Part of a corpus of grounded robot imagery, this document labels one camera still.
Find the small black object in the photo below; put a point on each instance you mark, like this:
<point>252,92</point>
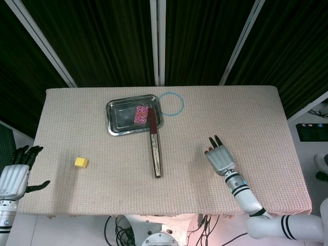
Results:
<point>322,176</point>

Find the pink patterned card box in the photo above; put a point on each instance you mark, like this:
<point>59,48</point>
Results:
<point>141,114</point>

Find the rectangular metal tray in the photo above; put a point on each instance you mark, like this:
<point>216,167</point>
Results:
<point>123,118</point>

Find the beige woven tablecloth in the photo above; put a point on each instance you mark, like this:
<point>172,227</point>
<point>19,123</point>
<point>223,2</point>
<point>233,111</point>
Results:
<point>102,153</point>

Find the right orange-tipped robot hand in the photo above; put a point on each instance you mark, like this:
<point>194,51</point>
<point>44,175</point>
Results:
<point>221,160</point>

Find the yellow cube block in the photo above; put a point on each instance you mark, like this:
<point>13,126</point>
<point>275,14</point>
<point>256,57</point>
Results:
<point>81,162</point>

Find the black device with buttons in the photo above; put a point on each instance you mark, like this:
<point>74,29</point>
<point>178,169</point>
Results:
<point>311,132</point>

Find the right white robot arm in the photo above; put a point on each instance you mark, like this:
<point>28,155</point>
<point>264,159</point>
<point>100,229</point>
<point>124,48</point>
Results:
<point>246,197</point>

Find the white and dark machine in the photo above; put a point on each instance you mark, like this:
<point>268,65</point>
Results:
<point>322,161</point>

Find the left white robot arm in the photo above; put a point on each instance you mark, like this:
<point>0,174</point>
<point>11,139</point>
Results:
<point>6,220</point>

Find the white robot torso base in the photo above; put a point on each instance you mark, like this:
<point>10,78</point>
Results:
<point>159,230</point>

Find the white partition frame post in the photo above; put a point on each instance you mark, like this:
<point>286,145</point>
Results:
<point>307,106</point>
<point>41,41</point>
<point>242,41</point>
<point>157,41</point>
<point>15,129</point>

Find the left black-fingered robot hand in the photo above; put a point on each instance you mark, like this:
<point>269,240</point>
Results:
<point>12,178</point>

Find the folded dark red fan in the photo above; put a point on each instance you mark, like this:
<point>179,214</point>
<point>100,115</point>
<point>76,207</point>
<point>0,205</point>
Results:
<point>155,151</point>

